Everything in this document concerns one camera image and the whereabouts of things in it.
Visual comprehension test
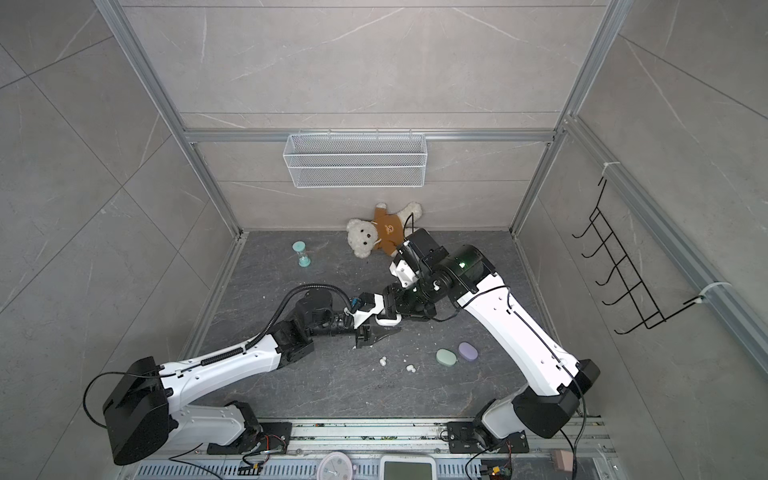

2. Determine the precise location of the white earbud charging case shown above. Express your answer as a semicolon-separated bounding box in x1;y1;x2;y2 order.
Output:
376;314;402;328

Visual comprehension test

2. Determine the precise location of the green earbud charging case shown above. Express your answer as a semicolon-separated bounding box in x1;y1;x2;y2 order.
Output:
435;349;458;366

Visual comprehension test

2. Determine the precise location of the purple earbud charging case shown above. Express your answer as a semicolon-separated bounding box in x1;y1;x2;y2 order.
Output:
458;342;479;362

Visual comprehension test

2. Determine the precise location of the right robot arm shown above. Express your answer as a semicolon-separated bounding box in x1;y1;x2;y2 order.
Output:
385;241;600;449

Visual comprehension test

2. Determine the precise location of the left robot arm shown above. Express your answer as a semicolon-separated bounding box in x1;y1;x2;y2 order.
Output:
101;283;403;466

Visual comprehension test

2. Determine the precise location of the white teddy bear brown shirt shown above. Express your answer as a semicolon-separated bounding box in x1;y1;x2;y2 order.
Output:
346;202;423;259

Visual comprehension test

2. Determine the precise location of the pink block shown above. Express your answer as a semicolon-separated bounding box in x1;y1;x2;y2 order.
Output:
551;449;577;474

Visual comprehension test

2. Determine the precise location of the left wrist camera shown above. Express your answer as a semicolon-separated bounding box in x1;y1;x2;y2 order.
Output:
351;293;385;329

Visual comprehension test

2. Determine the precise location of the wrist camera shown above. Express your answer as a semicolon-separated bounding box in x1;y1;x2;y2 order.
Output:
351;293;385;329
389;228;448;288

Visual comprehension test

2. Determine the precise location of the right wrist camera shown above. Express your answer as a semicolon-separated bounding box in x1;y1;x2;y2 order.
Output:
389;228;448;288

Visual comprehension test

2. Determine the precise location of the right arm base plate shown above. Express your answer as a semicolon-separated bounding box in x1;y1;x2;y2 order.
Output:
440;421;530;454

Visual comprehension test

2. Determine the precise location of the black corrugated cable hose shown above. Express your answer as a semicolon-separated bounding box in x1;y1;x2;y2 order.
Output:
242;283;355;352

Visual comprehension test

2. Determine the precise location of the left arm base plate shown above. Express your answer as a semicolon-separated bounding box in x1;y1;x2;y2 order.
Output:
206;422;293;455

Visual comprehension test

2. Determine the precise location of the white wire mesh basket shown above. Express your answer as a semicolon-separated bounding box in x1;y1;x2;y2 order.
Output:
283;133;428;188

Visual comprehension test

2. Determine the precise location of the black wall hook rack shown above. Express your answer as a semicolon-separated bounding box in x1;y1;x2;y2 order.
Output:
571;177;706;336

